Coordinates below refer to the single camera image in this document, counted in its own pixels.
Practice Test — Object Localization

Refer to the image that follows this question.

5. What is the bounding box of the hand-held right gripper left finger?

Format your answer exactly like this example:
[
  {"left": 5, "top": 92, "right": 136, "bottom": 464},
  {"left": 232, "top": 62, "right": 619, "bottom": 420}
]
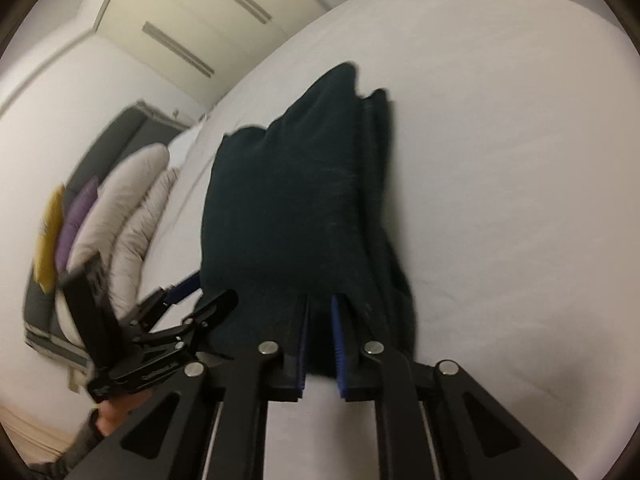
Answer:
[{"left": 65, "top": 295, "right": 313, "bottom": 480}]

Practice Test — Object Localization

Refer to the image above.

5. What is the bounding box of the person's left hand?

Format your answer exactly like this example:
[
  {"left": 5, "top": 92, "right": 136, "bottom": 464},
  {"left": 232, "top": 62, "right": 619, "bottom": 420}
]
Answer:
[{"left": 95, "top": 390, "right": 153, "bottom": 438}]

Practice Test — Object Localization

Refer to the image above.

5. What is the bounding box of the person's left forearm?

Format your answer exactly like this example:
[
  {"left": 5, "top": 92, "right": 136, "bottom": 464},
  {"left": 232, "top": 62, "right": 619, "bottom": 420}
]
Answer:
[{"left": 30, "top": 410, "right": 106, "bottom": 480}]

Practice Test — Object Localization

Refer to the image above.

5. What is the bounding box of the dark green sweater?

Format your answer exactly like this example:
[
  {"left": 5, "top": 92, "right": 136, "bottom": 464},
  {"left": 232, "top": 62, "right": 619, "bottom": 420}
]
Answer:
[{"left": 199, "top": 61, "right": 418, "bottom": 378}]

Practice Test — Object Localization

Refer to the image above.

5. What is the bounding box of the white pillow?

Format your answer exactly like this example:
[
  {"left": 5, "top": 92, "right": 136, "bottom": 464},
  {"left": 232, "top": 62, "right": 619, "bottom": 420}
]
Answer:
[{"left": 167, "top": 120, "right": 208, "bottom": 166}]

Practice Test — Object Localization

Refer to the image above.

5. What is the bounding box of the beige duvet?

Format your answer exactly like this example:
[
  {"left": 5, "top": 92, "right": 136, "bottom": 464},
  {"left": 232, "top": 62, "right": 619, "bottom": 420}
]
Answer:
[{"left": 67, "top": 142, "right": 180, "bottom": 321}]

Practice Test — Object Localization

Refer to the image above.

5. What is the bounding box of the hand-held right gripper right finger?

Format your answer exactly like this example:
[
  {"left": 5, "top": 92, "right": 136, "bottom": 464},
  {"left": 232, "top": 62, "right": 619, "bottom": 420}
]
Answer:
[{"left": 330, "top": 294, "right": 581, "bottom": 480}]

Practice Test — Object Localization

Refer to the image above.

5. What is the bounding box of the bed with white sheet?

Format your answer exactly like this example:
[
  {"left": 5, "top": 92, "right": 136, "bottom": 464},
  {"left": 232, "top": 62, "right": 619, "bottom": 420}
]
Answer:
[{"left": 47, "top": 0, "right": 640, "bottom": 480}]

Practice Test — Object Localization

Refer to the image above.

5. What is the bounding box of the cream wardrobe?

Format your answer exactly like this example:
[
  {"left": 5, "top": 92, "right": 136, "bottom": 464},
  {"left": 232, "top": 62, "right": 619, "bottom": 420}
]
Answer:
[{"left": 92, "top": 0, "right": 358, "bottom": 111}]

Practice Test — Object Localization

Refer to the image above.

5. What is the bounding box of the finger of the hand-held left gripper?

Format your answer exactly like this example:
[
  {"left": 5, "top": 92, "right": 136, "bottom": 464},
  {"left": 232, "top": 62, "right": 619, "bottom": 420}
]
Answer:
[
  {"left": 120, "top": 271, "right": 203, "bottom": 333},
  {"left": 132, "top": 289, "right": 240, "bottom": 356}
]

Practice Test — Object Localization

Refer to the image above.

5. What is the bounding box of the purple cushion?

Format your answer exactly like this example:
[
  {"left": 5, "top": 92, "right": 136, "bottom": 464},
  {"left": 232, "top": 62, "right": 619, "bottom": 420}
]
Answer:
[{"left": 54, "top": 176, "right": 101, "bottom": 271}]

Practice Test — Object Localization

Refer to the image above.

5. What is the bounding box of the yellow cushion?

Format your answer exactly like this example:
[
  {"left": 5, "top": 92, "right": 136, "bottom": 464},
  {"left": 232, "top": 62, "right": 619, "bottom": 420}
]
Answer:
[{"left": 32, "top": 185, "right": 67, "bottom": 293}]

